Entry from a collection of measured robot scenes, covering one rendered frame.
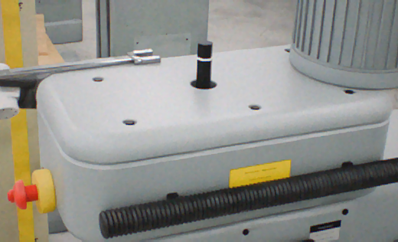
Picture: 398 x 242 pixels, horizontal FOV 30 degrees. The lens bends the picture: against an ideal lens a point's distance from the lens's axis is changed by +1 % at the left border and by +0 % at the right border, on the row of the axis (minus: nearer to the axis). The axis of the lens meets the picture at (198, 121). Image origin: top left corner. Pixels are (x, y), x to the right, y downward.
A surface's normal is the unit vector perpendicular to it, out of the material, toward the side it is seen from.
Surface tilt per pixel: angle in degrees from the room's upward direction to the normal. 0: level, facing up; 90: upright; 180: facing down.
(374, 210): 90
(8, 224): 90
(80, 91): 0
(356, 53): 90
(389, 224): 90
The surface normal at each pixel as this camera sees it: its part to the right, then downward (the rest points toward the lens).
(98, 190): -0.10, 0.43
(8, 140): 0.38, 0.41
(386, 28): 0.14, 0.43
